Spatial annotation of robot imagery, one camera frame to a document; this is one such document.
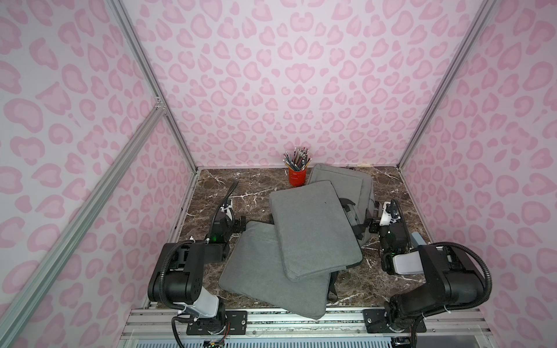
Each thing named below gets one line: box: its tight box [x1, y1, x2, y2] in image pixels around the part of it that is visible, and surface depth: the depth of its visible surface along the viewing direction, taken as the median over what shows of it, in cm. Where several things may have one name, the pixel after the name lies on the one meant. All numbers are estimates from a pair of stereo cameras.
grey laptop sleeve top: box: [269, 180, 364, 283], surface depth 88 cm
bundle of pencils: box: [282, 147, 313, 172], surface depth 106 cm
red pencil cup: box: [288, 167, 307, 188], surface depth 110 cm
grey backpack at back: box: [308, 163, 375, 246], surface depth 103 cm
